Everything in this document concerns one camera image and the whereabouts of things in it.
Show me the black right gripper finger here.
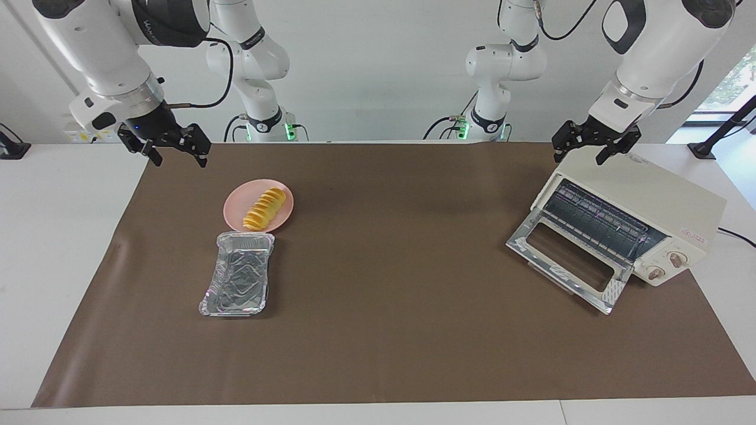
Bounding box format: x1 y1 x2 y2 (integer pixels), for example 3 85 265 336
179 124 212 169
117 124 164 168

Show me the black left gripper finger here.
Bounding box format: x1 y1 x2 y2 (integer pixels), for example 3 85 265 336
552 120 578 164
595 125 643 166

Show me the yellow sliced bread loaf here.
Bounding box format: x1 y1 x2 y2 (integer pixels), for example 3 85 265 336
243 187 287 232

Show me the aluminium foil tray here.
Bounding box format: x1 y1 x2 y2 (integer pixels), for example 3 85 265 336
198 231 276 318

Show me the cream toaster oven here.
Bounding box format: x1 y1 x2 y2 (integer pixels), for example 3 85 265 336
530 146 728 287

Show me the metal oven rack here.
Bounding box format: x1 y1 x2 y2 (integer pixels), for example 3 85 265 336
543 180 653 260

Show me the glass oven door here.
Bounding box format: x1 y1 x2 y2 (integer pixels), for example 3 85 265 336
506 208 634 315

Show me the pink round plate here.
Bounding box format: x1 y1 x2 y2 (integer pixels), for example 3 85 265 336
223 179 295 235

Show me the black stand with clamp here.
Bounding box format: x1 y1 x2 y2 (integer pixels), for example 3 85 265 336
687 94 756 161

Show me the black table clamp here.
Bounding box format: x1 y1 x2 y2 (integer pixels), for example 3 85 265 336
0 123 31 160

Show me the brown table mat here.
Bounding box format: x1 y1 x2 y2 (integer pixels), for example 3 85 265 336
31 142 756 409

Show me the black base cable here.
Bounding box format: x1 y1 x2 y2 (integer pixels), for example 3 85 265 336
422 115 468 140
223 114 249 142

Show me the white wall power outlet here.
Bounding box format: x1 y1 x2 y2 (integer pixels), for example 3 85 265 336
63 120 119 144

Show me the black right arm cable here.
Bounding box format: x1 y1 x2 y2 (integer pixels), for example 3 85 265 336
167 37 235 110

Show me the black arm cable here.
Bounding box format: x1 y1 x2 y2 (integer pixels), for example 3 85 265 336
532 0 705 110
167 37 235 110

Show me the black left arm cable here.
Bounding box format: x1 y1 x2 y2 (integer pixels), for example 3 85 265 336
532 0 705 110

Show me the black oven power cord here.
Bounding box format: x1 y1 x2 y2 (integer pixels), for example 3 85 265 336
716 227 756 249

